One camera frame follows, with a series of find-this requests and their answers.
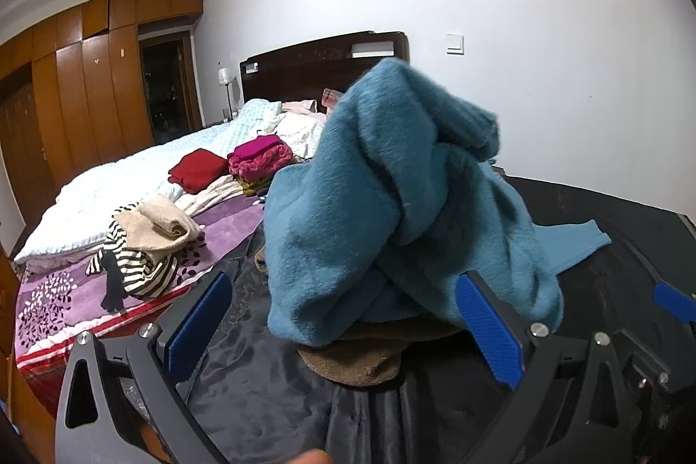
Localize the blue fuzzy sweater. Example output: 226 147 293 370
264 59 610 347

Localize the person left hand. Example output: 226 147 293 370
287 449 333 464

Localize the black satin table cover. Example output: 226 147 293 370
178 174 696 464

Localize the striped black white garment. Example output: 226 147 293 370
85 204 179 313

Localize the purple floral bedsheet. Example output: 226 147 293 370
13 193 267 372

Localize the beige folded garment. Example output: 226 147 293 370
116 203 203 256

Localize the brown knit sweater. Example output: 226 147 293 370
296 316 461 387

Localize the red folded garment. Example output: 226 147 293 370
167 148 228 194

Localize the magenta fuzzy garment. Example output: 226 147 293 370
228 134 294 183

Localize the wooden wardrobe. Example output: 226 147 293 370
1 0 203 227

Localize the bedside table lamp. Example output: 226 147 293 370
217 67 234 121

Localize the pink pillow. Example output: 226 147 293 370
282 88 343 115

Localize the dark wooden headboard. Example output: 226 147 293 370
240 30 409 110

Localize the white wall switch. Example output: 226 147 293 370
445 34 465 55

